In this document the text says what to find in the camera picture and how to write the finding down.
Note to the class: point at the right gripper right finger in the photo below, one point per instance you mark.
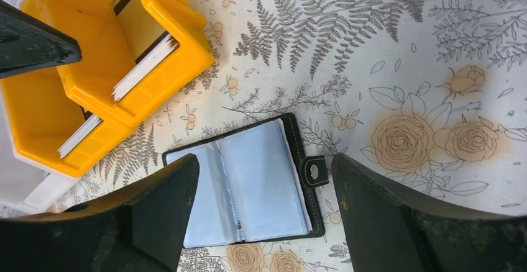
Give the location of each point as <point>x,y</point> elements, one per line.
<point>391,227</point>

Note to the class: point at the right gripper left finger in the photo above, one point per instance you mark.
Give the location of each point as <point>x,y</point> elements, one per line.
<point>140,227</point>

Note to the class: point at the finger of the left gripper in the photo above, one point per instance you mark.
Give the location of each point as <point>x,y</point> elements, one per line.
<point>28,44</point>

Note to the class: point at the orange bin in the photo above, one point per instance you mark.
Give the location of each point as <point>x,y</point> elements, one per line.
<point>107,58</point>
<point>42,118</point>

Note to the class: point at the card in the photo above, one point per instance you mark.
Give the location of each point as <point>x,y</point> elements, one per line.
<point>162,48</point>
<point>143,33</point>
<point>90,123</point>

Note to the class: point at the black leather card holder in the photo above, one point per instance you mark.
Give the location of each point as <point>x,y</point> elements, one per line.
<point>256,184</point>

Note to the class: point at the white plastic bin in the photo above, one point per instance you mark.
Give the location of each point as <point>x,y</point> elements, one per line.
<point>27,186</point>

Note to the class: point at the floral table mat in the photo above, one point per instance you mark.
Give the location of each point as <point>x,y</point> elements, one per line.
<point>430,93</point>

